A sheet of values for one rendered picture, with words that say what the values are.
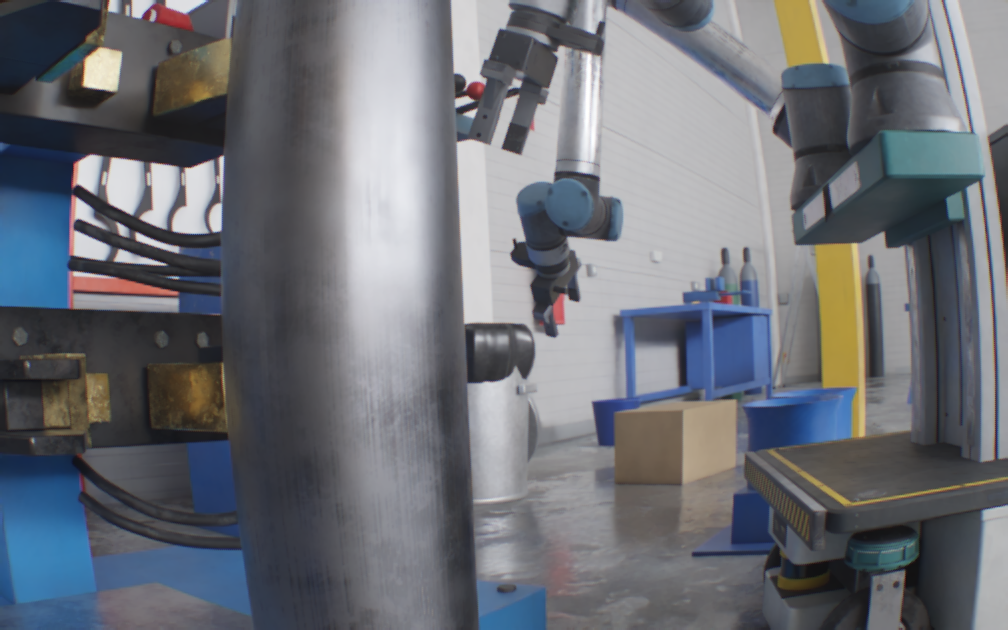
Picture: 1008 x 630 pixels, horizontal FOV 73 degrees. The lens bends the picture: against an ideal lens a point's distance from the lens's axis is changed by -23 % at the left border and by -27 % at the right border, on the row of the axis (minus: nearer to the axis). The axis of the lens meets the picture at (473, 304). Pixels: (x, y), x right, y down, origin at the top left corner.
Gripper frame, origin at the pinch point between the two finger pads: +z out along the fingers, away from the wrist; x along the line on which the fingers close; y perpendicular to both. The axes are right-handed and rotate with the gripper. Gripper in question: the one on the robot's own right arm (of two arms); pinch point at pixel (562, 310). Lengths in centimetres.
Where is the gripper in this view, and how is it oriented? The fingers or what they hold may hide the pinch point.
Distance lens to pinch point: 203.9
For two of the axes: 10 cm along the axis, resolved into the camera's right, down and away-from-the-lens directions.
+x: 5.0, -6.7, 5.5
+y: 8.4, 2.1, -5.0
